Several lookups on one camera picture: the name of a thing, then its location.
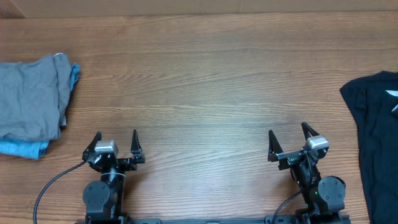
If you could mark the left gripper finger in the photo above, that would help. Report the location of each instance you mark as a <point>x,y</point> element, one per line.
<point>135,145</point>
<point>92,144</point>

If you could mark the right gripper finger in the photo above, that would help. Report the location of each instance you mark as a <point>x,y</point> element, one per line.
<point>274,146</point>
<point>308,131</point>

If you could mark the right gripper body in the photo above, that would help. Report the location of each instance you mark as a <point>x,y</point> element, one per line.
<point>294,155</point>

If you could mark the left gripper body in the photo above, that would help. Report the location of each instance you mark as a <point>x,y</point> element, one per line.
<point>129,164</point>

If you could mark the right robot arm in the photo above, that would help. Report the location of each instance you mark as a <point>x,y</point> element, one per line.
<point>323,196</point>

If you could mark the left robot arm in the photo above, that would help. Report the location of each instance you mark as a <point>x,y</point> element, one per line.
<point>104,198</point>

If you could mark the blue folded shirt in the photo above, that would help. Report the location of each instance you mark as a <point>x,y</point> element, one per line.
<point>35,149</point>

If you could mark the black shirt pile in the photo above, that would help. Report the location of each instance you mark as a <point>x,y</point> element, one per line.
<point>372,101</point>

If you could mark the grey folded shirt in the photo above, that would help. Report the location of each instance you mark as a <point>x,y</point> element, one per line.
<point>34,97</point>

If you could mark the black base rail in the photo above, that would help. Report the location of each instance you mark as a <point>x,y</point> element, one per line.
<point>205,221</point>

